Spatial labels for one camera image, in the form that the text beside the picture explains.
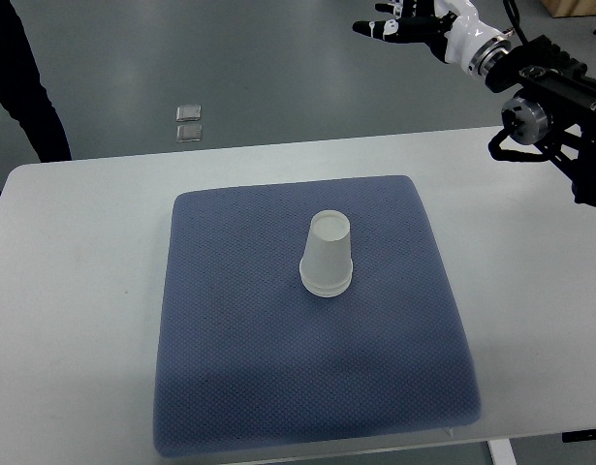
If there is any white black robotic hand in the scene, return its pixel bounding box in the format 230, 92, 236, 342
352, 0, 512, 79

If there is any white paper cup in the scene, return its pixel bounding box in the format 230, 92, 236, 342
301, 277, 352, 298
299, 210, 353, 286

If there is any wooden furniture corner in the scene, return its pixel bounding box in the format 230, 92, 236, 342
541, 0, 596, 18

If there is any upper metal floor plate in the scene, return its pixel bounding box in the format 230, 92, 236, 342
175, 104, 202, 122

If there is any white paper cup on cushion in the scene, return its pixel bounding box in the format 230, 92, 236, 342
301, 277, 352, 298

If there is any blue mesh cushion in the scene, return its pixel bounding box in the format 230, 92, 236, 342
153, 175, 481, 457

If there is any white table leg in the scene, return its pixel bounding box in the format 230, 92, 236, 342
487, 439, 517, 465

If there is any black table control panel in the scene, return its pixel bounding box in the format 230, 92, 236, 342
561, 428, 596, 444

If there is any person in dark clothing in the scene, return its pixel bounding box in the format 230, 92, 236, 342
0, 0, 73, 224

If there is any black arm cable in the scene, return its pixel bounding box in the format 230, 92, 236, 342
487, 126, 553, 164

